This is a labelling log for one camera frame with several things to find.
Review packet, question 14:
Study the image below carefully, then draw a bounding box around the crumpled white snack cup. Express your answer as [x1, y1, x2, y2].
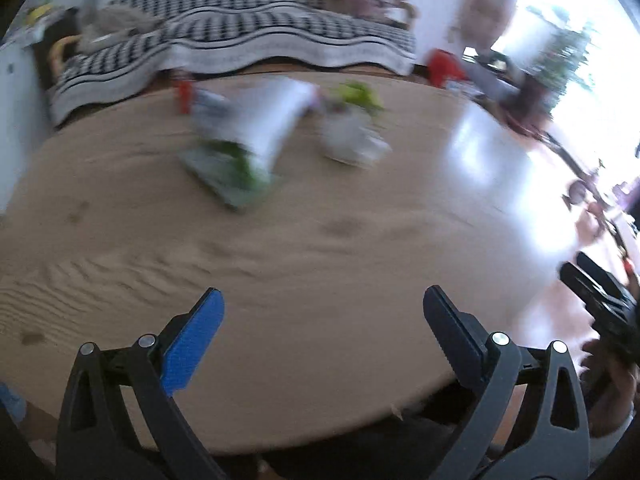
[320, 106, 392, 167]

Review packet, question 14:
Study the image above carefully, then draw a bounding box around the black white striped blanket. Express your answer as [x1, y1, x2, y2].
[48, 0, 416, 125]

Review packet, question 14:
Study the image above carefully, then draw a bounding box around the pink patterned cushion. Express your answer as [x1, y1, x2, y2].
[322, 0, 419, 30]

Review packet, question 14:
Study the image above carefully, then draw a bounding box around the yellow green snack wrapper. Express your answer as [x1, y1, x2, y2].
[334, 80, 384, 115]

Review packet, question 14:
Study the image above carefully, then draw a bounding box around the child tricycle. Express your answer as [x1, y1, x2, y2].
[540, 131, 639, 269]

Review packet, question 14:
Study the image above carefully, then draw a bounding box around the red cigarette box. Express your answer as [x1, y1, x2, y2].
[174, 79, 194, 115]

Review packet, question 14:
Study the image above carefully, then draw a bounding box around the beige clothing pile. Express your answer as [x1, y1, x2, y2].
[76, 0, 164, 55]

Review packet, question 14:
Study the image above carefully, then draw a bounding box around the silver green cigarette carton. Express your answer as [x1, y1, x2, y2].
[178, 140, 276, 210]

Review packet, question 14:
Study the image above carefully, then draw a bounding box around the white cabinet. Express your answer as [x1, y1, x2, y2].
[0, 42, 53, 214]

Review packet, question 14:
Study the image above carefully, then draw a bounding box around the yellow box on cabinet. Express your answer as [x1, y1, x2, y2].
[25, 3, 55, 27]

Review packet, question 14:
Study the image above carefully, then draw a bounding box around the potted plant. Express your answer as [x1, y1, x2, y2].
[504, 23, 593, 138]

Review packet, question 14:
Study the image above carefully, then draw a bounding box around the red plastic bag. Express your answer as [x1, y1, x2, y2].
[425, 49, 468, 88]

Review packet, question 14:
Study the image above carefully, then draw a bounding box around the white paper bag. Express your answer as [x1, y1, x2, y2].
[191, 76, 319, 178]

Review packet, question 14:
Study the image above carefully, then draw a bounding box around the person's right hand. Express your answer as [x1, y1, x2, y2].
[580, 339, 639, 438]

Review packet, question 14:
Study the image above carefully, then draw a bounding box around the wooden sofa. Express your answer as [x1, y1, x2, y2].
[48, 2, 416, 125]

